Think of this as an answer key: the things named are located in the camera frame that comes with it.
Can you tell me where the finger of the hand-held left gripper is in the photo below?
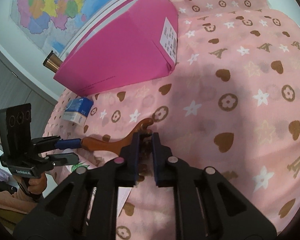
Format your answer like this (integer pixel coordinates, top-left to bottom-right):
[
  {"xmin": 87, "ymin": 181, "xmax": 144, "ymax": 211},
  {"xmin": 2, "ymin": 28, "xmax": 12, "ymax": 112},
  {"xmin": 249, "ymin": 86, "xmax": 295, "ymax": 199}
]
[
  {"xmin": 31, "ymin": 135, "xmax": 82, "ymax": 153},
  {"xmin": 39, "ymin": 152, "xmax": 80, "ymax": 167}
]

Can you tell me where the pink printed blanket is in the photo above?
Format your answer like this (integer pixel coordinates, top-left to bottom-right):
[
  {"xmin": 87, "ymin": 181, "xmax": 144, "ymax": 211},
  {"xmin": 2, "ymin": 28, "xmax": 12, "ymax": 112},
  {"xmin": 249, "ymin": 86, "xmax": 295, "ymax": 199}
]
[{"xmin": 41, "ymin": 0, "xmax": 300, "ymax": 240}]

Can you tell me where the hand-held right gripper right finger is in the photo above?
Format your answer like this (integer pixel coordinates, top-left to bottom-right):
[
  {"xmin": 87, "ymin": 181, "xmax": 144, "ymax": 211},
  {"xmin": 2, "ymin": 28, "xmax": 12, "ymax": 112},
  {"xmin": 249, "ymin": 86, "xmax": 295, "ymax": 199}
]
[{"xmin": 151, "ymin": 132, "xmax": 278, "ymax": 240}]

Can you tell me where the colourful wall map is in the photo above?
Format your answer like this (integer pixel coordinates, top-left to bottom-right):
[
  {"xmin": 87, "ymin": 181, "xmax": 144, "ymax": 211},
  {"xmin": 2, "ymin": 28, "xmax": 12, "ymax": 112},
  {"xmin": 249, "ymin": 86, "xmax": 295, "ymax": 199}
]
[{"xmin": 9, "ymin": 0, "xmax": 150, "ymax": 55}]

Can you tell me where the grey door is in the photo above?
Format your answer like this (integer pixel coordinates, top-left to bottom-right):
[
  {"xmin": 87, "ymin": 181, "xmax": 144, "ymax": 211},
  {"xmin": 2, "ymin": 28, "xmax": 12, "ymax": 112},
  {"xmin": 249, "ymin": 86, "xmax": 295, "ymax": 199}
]
[{"xmin": 0, "ymin": 50, "xmax": 60, "ymax": 145}]

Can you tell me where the person's left forearm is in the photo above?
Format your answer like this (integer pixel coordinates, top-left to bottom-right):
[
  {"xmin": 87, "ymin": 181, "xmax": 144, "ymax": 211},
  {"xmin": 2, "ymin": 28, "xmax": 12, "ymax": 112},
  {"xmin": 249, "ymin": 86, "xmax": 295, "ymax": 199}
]
[{"xmin": 0, "ymin": 189, "xmax": 38, "ymax": 214}]

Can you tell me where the person's left hand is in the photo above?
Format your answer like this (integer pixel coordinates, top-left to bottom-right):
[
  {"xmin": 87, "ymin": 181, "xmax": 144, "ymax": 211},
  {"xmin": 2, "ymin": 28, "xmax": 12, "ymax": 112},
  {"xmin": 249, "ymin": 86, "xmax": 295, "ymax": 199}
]
[{"xmin": 26, "ymin": 172, "xmax": 48, "ymax": 195}]

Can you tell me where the pink cardboard box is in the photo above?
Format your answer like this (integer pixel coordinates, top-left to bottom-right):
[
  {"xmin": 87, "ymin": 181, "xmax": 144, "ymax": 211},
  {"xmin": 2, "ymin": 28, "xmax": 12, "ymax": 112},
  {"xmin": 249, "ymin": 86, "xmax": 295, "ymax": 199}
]
[{"xmin": 53, "ymin": 0, "xmax": 179, "ymax": 98}]

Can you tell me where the gold metal tumbler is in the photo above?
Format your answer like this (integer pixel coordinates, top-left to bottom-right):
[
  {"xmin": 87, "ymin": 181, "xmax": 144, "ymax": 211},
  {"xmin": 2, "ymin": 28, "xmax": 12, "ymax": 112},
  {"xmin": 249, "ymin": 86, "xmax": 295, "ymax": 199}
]
[{"xmin": 42, "ymin": 51, "xmax": 63, "ymax": 73}]

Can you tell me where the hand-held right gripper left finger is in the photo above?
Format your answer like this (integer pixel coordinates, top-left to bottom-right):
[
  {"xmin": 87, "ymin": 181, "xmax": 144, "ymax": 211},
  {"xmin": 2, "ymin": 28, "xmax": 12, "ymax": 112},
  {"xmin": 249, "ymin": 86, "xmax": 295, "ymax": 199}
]
[{"xmin": 14, "ymin": 131, "xmax": 140, "ymax": 240}]

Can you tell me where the blue medicine box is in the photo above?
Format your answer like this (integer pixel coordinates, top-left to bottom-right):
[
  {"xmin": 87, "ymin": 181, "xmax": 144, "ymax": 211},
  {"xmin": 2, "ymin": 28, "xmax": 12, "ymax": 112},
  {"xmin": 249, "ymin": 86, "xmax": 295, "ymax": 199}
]
[{"xmin": 62, "ymin": 97, "xmax": 94, "ymax": 127}]

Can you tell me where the pink tube with green leaf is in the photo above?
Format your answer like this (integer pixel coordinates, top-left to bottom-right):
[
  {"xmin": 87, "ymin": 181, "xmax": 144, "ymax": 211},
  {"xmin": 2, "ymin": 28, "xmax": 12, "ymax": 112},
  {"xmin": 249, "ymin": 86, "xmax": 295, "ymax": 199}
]
[{"xmin": 70, "ymin": 161, "xmax": 90, "ymax": 172}]

